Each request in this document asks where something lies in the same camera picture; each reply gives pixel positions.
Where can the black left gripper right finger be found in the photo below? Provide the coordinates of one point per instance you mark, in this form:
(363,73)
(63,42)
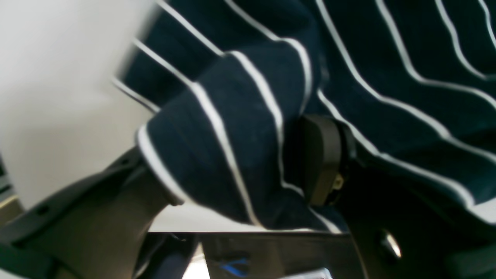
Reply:
(401,227)

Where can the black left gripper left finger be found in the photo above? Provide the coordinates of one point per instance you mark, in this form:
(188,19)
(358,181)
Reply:
(92,229)

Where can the navy white striped T-shirt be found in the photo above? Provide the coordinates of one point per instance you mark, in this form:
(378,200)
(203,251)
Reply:
(228,83)

